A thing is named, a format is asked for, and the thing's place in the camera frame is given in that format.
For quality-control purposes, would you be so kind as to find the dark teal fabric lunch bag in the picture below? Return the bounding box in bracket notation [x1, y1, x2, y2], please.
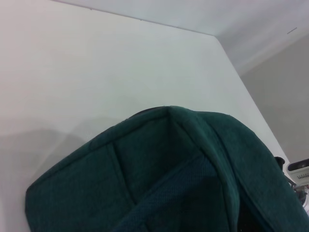
[25, 105, 309, 232]

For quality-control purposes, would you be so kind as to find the small black background object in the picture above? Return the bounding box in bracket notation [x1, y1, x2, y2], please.
[274, 156, 285, 171]

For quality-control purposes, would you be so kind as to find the white vented box device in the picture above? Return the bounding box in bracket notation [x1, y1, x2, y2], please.
[286, 159, 309, 181]

